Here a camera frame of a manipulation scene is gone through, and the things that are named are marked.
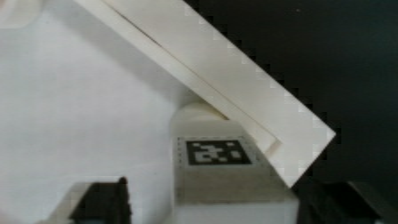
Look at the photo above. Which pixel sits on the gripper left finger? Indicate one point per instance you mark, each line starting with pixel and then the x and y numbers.
pixel 103 206

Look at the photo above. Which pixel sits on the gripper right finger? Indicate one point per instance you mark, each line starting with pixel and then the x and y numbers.
pixel 343 203

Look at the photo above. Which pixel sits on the white table leg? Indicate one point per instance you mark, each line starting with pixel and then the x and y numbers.
pixel 227 189

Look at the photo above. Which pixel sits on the white square table top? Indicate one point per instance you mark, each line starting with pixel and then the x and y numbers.
pixel 87 101

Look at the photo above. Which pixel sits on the white U-shaped obstacle fence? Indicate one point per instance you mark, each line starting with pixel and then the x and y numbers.
pixel 183 44

